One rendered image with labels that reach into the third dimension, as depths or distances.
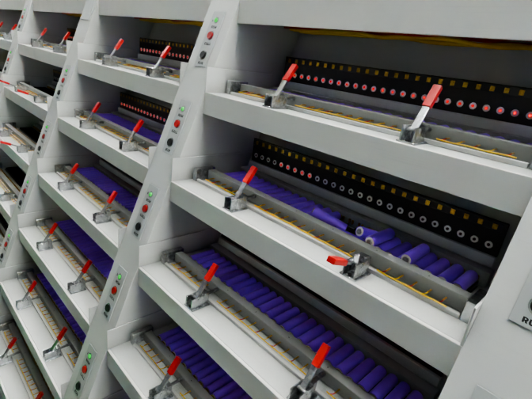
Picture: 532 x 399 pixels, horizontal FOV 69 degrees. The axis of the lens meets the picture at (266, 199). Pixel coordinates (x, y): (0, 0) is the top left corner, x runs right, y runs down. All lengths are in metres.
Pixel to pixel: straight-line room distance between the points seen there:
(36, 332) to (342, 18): 1.15
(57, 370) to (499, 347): 1.03
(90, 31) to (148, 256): 0.85
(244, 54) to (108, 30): 0.70
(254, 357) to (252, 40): 0.64
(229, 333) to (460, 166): 0.45
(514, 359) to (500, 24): 0.39
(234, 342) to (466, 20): 0.59
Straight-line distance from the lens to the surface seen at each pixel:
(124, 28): 1.52
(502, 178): 0.51
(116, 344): 0.97
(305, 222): 0.66
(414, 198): 0.69
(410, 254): 0.59
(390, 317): 0.53
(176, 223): 0.89
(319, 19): 0.73
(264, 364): 0.67
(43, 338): 1.33
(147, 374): 0.91
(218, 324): 0.73
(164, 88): 0.97
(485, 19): 0.60
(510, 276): 0.49
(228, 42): 0.86
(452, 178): 0.53
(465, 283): 0.60
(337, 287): 0.56
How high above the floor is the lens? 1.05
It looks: 5 degrees down
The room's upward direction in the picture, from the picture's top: 22 degrees clockwise
